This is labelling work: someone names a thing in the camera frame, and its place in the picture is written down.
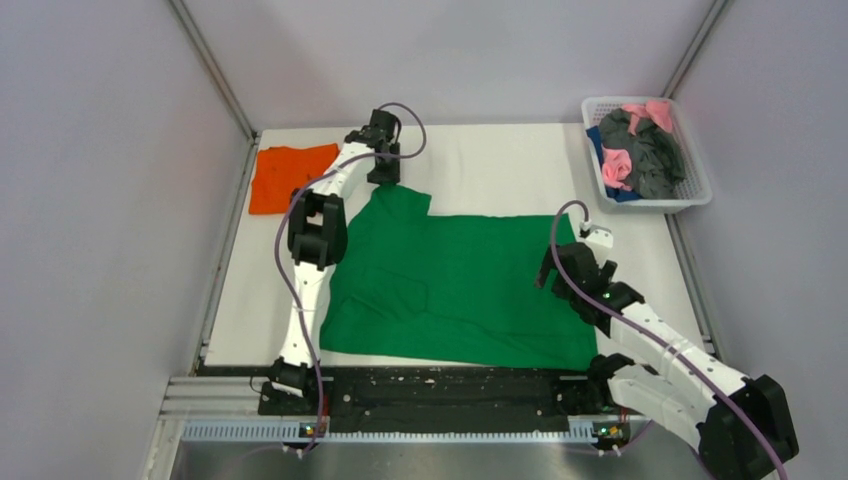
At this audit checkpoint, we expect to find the green t shirt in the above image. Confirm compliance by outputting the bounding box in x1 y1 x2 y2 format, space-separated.
319 186 598 371

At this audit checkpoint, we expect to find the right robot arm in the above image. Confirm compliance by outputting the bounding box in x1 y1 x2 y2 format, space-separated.
535 242 799 479

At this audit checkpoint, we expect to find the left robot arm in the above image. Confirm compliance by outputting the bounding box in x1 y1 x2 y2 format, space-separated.
262 105 402 414

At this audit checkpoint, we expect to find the blue t shirt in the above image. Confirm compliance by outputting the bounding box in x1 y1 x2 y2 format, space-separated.
586 126 642 203

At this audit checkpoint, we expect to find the pink t shirt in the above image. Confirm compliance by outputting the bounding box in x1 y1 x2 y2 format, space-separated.
600 99 675 192

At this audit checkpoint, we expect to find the folded orange t shirt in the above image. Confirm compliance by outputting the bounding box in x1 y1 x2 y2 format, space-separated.
248 144 339 215

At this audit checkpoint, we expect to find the white plastic laundry basket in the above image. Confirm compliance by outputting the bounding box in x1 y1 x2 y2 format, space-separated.
581 96 713 214

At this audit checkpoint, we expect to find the dark grey t shirt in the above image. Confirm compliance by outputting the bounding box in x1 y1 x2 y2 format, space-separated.
598 107 687 200

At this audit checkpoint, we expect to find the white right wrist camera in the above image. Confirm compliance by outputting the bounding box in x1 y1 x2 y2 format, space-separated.
579 222 614 267

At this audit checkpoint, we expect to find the white slotted cable duct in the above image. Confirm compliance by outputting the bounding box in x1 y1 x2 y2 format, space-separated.
181 419 597 444

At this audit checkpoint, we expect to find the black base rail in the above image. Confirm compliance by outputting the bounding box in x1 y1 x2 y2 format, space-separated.
258 366 637 434

